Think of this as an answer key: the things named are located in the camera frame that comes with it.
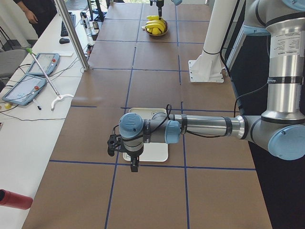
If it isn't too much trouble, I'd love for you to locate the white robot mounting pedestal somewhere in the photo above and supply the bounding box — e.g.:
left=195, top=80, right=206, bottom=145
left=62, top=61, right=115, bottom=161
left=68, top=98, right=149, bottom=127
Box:
left=188, top=0, right=239, bottom=83

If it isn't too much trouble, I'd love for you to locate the person in black clothes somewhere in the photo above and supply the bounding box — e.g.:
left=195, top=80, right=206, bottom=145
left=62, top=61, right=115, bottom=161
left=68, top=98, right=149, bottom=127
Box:
left=14, top=0, right=57, bottom=38

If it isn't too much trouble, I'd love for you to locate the upper teach pendant tablet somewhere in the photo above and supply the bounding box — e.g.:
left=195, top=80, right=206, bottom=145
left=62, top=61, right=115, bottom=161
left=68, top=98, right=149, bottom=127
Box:
left=26, top=53, right=60, bottom=77

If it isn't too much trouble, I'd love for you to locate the aluminium frame post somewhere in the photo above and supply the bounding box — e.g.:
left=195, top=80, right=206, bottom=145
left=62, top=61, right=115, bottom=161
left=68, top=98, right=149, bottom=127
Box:
left=55, top=0, right=89, bottom=71

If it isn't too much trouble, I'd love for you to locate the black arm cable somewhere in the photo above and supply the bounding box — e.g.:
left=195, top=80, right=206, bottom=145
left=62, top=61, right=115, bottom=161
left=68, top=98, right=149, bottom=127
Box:
left=112, top=103, right=270, bottom=144

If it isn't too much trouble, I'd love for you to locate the white rectangular plastic tray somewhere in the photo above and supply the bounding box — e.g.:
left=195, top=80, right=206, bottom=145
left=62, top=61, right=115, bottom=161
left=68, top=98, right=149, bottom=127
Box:
left=129, top=108, right=168, bottom=162

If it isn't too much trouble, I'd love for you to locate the grey office chair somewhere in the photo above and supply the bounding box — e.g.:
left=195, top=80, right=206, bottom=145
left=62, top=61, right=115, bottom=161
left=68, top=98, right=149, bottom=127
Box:
left=0, top=49, right=27, bottom=78

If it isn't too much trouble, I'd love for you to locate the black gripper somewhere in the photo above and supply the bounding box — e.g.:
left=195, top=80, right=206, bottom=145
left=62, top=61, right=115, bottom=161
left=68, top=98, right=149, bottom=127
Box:
left=156, top=0, right=164, bottom=17
left=127, top=151, right=143, bottom=172

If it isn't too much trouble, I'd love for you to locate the silver reacher grabber stick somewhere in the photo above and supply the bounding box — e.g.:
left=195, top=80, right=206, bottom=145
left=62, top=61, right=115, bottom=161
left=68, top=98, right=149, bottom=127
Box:
left=26, top=48, right=74, bottom=111

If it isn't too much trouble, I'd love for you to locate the teach pendant tablet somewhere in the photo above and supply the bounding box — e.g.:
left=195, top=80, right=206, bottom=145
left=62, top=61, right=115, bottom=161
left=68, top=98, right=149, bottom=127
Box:
left=2, top=74, right=47, bottom=106
left=26, top=53, right=60, bottom=77

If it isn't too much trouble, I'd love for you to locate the woven brown wicker basket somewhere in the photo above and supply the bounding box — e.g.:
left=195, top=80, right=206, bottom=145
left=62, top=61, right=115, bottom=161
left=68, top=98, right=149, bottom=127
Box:
left=144, top=22, right=168, bottom=36

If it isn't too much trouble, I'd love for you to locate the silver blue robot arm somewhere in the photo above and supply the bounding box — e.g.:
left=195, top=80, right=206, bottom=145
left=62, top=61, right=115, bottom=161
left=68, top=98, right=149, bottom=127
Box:
left=155, top=0, right=182, bottom=17
left=107, top=0, right=305, bottom=172

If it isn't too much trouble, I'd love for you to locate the black marker pen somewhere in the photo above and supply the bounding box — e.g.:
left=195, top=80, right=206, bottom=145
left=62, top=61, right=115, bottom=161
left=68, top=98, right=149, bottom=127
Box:
left=32, top=99, right=42, bottom=110

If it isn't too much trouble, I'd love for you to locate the black computer mouse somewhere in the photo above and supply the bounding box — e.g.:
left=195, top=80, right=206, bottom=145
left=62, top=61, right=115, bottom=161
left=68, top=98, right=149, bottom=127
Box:
left=59, top=38, right=70, bottom=44

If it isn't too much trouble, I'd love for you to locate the lower teach pendant tablet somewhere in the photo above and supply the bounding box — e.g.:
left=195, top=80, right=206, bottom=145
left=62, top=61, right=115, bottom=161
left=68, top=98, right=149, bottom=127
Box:
left=2, top=74, right=47, bottom=106

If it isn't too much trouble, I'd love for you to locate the red cylindrical bottle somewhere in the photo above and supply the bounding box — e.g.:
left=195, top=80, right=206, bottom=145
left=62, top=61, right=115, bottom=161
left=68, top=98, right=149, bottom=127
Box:
left=0, top=189, right=33, bottom=210

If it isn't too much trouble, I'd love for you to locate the yellow banana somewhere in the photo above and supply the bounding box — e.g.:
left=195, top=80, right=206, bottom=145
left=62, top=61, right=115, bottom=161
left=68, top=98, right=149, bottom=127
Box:
left=146, top=15, right=160, bottom=21
left=145, top=20, right=166, bottom=30

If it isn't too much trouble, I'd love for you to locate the black keyboard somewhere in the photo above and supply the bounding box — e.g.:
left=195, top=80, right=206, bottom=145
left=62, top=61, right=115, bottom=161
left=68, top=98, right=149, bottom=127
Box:
left=60, top=13, right=76, bottom=37

